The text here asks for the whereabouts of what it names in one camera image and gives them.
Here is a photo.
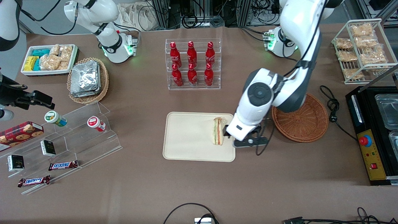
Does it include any round brown wicker basket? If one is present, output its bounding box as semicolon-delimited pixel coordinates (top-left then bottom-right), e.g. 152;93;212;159
271;93;329;143

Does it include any beige cloth bag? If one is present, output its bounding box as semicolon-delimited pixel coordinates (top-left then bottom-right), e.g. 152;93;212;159
118;2;156;31

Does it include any green lid yogurt cup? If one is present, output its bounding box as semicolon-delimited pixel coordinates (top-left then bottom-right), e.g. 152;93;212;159
44;110;67;127

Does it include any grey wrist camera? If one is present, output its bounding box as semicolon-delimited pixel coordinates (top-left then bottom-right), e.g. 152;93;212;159
233;137;268;148
0;109;15;122

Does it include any clear acrylic bottle rack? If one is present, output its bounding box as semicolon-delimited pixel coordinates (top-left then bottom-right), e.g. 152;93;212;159
165;38;222;91

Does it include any clear plastic food container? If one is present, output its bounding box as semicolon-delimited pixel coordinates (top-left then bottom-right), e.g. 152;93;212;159
375;93;398;131
388;131;398;153

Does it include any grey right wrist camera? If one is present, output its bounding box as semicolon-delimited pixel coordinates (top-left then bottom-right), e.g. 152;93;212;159
0;109;15;122

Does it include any red cola bottle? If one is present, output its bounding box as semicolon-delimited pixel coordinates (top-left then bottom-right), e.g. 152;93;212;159
172;63;183;87
204;63;214;87
170;42;182;68
187;41;197;66
187;63;198;86
205;41;216;66

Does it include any white wire rack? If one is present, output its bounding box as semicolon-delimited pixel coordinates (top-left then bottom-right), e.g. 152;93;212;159
331;18;398;85

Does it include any cream plastic tray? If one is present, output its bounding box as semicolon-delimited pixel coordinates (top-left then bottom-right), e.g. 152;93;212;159
163;112;236;162

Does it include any oval tan wicker basket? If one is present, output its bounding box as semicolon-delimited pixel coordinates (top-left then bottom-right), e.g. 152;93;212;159
67;57;109;105

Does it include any clear acrylic stepped shelf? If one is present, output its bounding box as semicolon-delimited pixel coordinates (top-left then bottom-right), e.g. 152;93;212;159
0;101;123;195

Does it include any red cookie box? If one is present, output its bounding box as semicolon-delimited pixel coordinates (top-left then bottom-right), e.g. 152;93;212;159
0;121;44;152

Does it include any aluminium frame post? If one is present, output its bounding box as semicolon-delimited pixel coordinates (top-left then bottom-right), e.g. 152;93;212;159
238;0;252;27
151;0;170;30

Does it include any silver foil container stack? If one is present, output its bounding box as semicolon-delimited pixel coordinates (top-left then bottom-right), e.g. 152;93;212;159
70;60;101;98

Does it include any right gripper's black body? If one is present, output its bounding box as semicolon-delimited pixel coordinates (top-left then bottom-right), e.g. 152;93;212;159
0;74;32;108

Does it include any yellow snack packet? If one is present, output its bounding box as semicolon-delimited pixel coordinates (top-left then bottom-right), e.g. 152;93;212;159
24;56;39;72

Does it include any brown Snickers bar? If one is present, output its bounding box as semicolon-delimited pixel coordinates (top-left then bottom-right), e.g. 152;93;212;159
48;160;79;171
17;175;51;188

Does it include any tangled black cable bundle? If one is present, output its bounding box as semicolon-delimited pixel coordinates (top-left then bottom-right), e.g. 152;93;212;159
170;0;238;29

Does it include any black sealing machine yellow panel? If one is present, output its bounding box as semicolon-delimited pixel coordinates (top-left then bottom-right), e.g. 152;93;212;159
345;64;398;186

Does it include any black cable with connector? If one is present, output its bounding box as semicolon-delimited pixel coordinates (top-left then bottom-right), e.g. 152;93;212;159
283;207;398;224

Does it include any triangular sandwich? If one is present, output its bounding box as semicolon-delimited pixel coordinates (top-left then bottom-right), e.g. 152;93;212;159
213;117;225;146

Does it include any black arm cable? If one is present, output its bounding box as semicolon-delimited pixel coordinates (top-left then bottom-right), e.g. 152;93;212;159
254;0;327;156

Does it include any black looped cable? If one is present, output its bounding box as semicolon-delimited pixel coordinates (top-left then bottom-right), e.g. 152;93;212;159
163;203;220;224

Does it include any black power cable with plug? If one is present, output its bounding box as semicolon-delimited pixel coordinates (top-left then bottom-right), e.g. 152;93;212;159
320;85;358;141

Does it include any white rectangular bin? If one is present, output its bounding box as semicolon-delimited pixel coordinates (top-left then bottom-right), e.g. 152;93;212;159
21;44;79;77

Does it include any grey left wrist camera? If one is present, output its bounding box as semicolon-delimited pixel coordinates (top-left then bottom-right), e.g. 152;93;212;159
233;137;268;148

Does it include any small black box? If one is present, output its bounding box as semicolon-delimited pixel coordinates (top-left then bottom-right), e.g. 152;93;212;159
40;140;57;157
7;154;25;172

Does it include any red lid yogurt cup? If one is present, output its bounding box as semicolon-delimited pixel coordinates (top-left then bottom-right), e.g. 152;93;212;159
87;116;106;132

